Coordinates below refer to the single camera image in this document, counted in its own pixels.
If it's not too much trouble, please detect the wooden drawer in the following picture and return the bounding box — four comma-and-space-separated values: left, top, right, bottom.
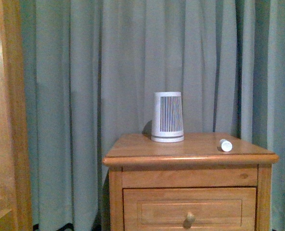
123, 188, 256, 231

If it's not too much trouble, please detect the wooden bed frame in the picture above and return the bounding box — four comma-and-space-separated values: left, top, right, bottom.
0, 0, 33, 231

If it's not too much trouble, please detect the white slatted air purifier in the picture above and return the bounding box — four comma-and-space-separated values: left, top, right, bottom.
151, 92, 184, 143

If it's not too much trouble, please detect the left grey curtain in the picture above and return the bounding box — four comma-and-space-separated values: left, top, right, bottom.
20, 0, 285, 231

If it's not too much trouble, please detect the wooden nightstand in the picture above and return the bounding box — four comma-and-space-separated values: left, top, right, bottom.
103, 133, 279, 231

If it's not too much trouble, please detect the white medicine bottle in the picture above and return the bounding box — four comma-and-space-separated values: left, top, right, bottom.
219, 139, 233, 152

